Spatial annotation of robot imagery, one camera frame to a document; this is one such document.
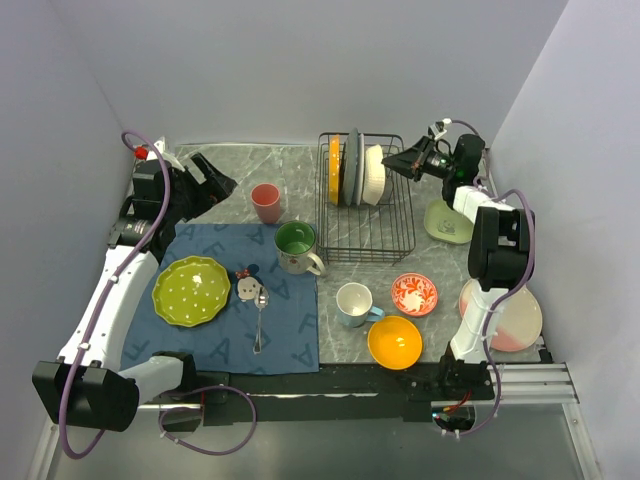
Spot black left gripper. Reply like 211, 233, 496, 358
164, 153, 236, 223

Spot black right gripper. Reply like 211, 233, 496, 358
381, 136, 457, 182

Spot cream square cartoon dish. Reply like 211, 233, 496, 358
362, 145, 386, 205

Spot teal rim white plate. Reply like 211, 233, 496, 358
353, 133, 365, 206

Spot blue floral plate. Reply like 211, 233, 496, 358
342, 128, 359, 206

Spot green square panda dish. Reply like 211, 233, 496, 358
424, 199, 473, 245

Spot orange polka dot plate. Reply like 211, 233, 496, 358
328, 135, 341, 206

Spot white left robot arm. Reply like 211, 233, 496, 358
32, 153, 237, 432

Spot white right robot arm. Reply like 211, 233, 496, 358
382, 134, 535, 399

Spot red white patterned dish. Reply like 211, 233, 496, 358
391, 272, 438, 317

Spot pink plastic cup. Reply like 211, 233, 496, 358
251, 183, 281, 224

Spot green-inside floral mug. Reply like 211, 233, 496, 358
274, 221, 326, 276

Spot cartoon mouse spoon rest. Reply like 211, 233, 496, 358
232, 264, 263, 302

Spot green polka dot plate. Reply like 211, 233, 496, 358
151, 256, 231, 328

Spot silver spoon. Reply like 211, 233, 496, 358
253, 286, 269, 355

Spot light blue mug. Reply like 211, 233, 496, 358
336, 282, 386, 328

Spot blue letter-print cloth mat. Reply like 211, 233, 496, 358
121, 224, 319, 375

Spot orange bowl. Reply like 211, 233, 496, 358
367, 316, 423, 371

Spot pink white round plate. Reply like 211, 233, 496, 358
491, 286, 543, 353

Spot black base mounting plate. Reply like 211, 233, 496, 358
196, 363, 495, 422

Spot black wire dish rack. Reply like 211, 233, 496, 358
315, 132, 416, 264

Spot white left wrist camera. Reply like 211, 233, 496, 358
134, 136, 185, 171

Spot aluminium rail frame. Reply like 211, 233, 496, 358
490, 363, 579, 405

